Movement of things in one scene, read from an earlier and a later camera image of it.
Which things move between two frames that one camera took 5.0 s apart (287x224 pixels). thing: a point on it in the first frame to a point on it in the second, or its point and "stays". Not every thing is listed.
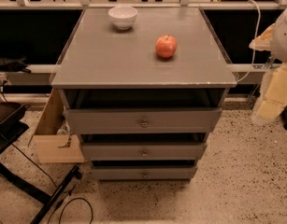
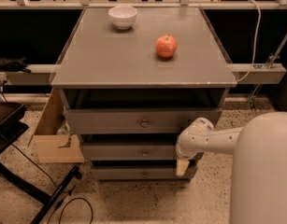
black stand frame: (7, 131) stays
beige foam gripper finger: (279, 92) to (181, 166)
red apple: (165, 46) stays
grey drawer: (143, 151) stays
